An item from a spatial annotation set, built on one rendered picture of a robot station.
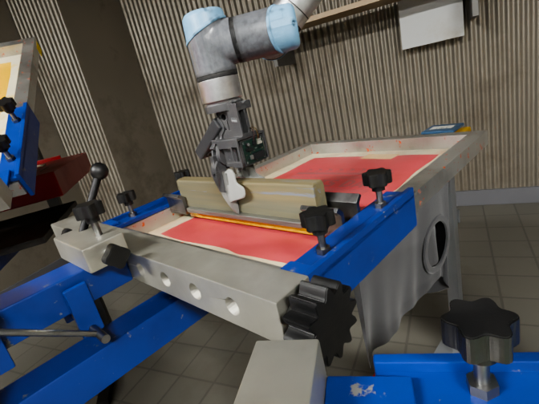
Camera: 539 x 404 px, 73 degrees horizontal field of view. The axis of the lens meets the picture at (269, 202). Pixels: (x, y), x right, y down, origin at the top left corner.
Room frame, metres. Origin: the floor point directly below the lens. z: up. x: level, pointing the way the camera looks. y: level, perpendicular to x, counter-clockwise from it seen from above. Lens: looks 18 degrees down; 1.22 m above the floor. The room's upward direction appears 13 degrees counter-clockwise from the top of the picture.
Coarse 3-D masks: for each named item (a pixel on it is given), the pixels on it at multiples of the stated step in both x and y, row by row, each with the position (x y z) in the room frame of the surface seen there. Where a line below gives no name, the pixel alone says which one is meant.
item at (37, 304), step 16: (64, 272) 0.48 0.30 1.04; (80, 272) 0.47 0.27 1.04; (96, 272) 0.48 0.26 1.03; (112, 272) 0.49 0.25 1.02; (128, 272) 0.51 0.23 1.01; (16, 288) 0.46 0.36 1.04; (32, 288) 0.45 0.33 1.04; (48, 288) 0.44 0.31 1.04; (64, 288) 0.45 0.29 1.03; (96, 288) 0.48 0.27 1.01; (112, 288) 0.49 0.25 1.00; (0, 304) 0.42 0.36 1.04; (16, 304) 0.41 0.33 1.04; (32, 304) 0.42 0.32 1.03; (48, 304) 0.43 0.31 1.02; (64, 304) 0.45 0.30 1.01; (0, 320) 0.40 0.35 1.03; (16, 320) 0.41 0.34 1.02; (32, 320) 0.42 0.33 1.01; (48, 320) 0.43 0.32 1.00; (0, 336) 0.40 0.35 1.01; (16, 336) 0.40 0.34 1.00
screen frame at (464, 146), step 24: (312, 144) 1.28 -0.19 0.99; (336, 144) 1.20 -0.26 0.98; (360, 144) 1.14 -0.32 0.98; (384, 144) 1.08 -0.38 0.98; (408, 144) 1.03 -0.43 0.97; (432, 144) 0.98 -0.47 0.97; (456, 144) 0.84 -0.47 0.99; (480, 144) 0.87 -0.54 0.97; (264, 168) 1.12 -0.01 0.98; (432, 168) 0.70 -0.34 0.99; (456, 168) 0.75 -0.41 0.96; (432, 192) 0.65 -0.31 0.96; (168, 216) 0.88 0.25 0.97; (264, 264) 0.46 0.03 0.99
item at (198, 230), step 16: (320, 160) 1.15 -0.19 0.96; (336, 160) 1.10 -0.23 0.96; (352, 160) 1.06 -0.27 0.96; (288, 176) 1.05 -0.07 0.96; (192, 224) 0.81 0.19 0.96; (208, 224) 0.79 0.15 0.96; (224, 224) 0.76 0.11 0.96; (240, 224) 0.74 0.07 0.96; (192, 240) 0.71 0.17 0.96; (208, 240) 0.69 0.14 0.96; (224, 240) 0.67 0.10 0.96
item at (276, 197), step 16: (192, 192) 0.81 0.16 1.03; (208, 192) 0.77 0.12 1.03; (256, 192) 0.65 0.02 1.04; (272, 192) 0.62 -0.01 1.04; (288, 192) 0.60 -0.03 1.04; (304, 192) 0.57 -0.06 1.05; (320, 192) 0.57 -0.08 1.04; (224, 208) 0.74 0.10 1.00; (240, 208) 0.70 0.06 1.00; (256, 208) 0.66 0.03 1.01; (272, 208) 0.63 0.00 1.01; (288, 208) 0.60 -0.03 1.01
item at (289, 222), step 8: (192, 208) 0.80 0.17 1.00; (200, 208) 0.79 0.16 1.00; (208, 208) 0.78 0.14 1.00; (224, 216) 0.72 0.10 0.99; (232, 216) 0.70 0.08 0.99; (240, 216) 0.68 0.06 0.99; (248, 216) 0.66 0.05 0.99; (256, 216) 0.65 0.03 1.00; (264, 216) 0.64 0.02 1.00; (272, 216) 0.63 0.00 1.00; (280, 224) 0.60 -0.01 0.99; (288, 224) 0.59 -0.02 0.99; (296, 224) 0.58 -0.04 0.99
